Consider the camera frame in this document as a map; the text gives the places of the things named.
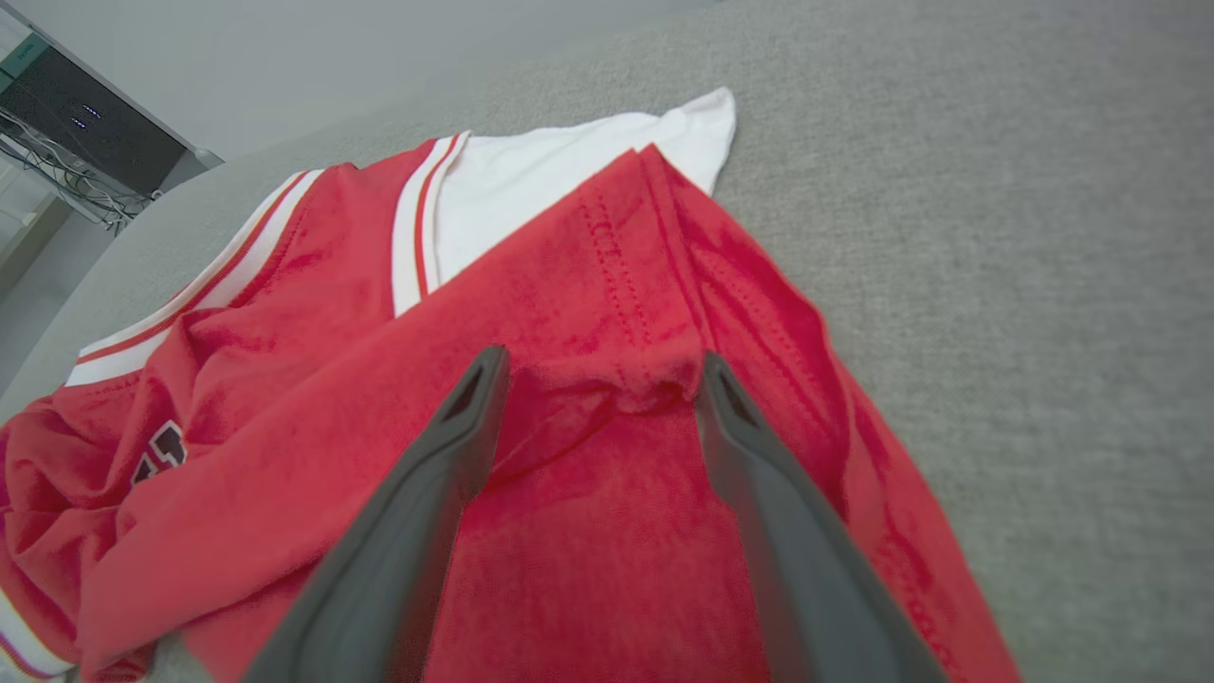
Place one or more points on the grey fabric sofa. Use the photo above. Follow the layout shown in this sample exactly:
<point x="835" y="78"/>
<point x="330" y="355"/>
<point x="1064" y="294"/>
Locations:
<point x="996" y="237"/>

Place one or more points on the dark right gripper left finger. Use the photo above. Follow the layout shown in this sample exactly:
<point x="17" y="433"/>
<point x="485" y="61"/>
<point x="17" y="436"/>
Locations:
<point x="379" y="588"/>

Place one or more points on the black equipment rack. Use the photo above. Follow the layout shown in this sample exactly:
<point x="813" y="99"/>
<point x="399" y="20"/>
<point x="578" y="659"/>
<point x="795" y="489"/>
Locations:
<point x="95" y="123"/>

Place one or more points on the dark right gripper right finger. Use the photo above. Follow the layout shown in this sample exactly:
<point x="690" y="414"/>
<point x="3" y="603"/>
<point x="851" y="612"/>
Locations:
<point x="816" y="607"/>

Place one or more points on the red jersey with black lettering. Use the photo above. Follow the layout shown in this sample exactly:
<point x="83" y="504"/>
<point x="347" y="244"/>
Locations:
<point x="569" y="285"/>

